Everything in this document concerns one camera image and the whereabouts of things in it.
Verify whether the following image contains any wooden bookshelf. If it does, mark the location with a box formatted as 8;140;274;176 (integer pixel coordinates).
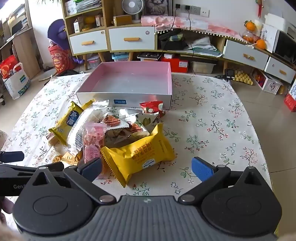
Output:
0;0;41;75

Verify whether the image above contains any purple hat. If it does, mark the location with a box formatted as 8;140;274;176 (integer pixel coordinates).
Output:
47;19;70;51

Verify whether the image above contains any orange biscuit packet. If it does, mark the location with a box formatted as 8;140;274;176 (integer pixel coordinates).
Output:
52;152;82;166

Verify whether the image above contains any stack of papers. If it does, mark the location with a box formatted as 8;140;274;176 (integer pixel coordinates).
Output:
75;0;102;12

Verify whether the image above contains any floral tablecloth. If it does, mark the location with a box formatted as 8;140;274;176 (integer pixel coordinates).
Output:
0;72;274;209

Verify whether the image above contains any large yellow oval-label snack packet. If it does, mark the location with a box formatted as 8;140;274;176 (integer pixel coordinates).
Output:
100;123;176;188

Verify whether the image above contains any pile of folded papers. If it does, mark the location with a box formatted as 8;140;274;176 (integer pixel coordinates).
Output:
187;37;223;57

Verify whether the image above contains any white desk fan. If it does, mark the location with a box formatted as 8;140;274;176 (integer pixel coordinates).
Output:
122;0;142;23

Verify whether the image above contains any yellow toy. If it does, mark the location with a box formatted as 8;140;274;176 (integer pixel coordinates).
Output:
83;16;96;31

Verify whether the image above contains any red carton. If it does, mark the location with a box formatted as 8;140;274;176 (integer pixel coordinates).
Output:
284;91;296;112

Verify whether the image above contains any yellow foam block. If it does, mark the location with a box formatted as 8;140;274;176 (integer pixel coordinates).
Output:
232;70;254;86

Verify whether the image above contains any small brown biscuit packet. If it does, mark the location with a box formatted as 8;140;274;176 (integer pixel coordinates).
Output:
46;131;59;146

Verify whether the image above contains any white shopping bag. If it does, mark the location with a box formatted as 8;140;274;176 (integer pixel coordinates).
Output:
3;62;31;100

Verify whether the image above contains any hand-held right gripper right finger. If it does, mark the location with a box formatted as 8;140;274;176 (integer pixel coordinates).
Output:
178;157;265;205

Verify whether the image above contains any wooden cabinet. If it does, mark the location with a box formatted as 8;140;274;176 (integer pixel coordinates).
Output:
61;0;296;84

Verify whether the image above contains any blue-lid storage box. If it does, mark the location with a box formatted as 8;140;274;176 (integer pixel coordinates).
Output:
111;52;129;62

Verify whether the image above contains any plain yellow snack packet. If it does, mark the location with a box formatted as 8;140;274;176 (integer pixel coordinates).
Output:
80;99;96;110

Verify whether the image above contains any black storage bin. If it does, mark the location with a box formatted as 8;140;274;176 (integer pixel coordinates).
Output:
159;29;187;51

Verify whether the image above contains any pink snack packet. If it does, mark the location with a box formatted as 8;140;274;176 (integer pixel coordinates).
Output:
83;122;108;179

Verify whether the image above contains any red gift bag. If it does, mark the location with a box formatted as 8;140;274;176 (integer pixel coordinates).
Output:
48;44;75;75

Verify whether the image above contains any person's left hand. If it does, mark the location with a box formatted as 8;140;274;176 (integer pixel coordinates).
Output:
0;198;15;225

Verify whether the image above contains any white drawer wooden handle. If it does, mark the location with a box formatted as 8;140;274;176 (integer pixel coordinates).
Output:
223;39;269;70
109;26;155;51
69;30;108;55
264;57;296;84

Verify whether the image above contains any framed cat picture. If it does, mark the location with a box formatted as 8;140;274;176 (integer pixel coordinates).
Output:
143;0;173;16

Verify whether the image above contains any yellow blue-label snack packet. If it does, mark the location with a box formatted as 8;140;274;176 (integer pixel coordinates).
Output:
48;101;84;146

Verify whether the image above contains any red hanging decoration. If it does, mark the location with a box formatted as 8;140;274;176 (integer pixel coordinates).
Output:
255;0;264;19

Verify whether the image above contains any clear storage box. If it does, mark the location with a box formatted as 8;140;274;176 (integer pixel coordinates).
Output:
191;61;215;75

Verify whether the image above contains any pink cloth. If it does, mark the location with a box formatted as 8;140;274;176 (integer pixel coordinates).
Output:
141;16;246;39

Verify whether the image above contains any brown box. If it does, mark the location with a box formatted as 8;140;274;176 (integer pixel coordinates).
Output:
112;15;139;27

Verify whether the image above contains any white wall socket row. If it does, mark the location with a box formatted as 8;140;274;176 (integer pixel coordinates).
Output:
174;3;210;17

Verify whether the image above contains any black power cable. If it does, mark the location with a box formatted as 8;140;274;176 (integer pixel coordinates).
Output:
170;7;179;32
187;9;195;58

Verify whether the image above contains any black microwave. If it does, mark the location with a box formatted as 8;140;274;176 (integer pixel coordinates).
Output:
273;30;296;62

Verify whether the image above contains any red snack packet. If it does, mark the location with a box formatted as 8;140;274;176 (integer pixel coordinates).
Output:
139;101;165;119

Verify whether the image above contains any red shopping bag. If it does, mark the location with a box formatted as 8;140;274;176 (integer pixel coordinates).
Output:
0;55;20;79

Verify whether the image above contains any clear wafer packet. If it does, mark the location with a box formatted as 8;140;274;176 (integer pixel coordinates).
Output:
91;100;110;123

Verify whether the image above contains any white pecan snack packet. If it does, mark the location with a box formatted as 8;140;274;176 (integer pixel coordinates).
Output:
102;112;130;135
119;108;160;130
119;120;151;140

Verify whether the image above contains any pink white cardboard box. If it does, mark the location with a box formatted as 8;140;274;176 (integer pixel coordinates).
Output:
76;62;173;110

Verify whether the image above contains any white round plate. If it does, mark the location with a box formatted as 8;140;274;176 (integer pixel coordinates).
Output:
38;70;56;81

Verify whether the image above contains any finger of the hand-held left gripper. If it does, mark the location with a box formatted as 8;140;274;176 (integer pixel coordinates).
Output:
0;161;65;179
0;151;25;163

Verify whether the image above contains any black flat case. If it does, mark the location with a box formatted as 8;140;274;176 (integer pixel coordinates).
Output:
137;52;162;61

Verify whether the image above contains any clear white cake packet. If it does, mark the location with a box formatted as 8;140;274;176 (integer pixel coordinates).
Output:
67;108;102;156

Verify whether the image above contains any clear jar of oranges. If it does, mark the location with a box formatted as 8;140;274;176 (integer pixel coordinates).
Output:
242;31;256;43

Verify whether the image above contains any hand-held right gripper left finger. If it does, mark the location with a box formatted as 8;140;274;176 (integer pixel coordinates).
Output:
29;158;116;205

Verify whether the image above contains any white box red print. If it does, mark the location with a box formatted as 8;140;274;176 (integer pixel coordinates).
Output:
252;69;282;95

